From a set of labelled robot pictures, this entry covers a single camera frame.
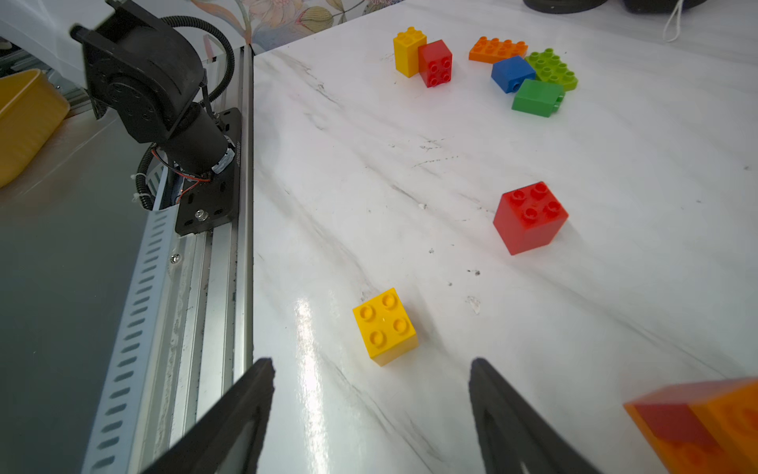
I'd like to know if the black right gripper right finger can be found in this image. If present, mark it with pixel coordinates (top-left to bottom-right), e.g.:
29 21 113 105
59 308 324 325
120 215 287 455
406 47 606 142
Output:
469 357 599 474

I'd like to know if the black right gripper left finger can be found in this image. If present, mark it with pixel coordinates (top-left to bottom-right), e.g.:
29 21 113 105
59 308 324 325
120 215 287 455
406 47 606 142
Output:
145 357 276 473

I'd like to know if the yellow lego brick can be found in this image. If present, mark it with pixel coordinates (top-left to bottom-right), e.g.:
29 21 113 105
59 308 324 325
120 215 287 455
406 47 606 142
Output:
353 288 418 367

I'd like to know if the small red lego brick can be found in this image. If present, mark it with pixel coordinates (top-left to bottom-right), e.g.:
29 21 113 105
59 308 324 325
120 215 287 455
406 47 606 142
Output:
624 382 732 473

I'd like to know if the red square lego brick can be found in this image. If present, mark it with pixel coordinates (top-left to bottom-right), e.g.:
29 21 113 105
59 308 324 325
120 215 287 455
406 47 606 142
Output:
493 182 569 255

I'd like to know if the orange lego plate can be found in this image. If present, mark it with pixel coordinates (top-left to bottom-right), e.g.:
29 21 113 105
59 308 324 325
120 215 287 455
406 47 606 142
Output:
469 37 528 64
689 377 757 473

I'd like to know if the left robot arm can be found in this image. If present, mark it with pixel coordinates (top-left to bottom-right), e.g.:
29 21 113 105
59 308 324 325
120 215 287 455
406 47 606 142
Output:
1 1 237 180

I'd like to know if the dark green lego brick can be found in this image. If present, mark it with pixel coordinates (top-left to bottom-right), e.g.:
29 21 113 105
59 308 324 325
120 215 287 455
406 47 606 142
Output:
512 79 566 118

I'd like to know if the blue lego brick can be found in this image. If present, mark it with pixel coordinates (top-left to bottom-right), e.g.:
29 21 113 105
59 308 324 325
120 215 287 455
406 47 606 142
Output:
491 56 536 94

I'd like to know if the lime green flat lego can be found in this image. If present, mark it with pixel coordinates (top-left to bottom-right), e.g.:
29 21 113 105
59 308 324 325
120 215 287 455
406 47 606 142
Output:
526 49 578 92

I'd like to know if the orange lego plate on table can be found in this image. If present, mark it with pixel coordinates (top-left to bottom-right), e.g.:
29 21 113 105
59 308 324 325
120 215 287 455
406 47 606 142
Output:
469 37 528 64

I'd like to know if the yellow plastic bin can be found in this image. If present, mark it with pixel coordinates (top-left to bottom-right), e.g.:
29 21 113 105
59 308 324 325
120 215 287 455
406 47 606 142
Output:
0 69 70 187

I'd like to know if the black round stand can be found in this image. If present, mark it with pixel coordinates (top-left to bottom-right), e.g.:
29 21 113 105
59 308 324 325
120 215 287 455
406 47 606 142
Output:
523 0 607 15

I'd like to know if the plush doll head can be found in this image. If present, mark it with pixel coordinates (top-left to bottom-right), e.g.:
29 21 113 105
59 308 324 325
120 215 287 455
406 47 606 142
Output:
622 0 706 43

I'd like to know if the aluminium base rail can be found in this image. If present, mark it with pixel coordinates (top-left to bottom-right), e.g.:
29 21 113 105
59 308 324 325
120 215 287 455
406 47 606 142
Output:
82 47 254 473

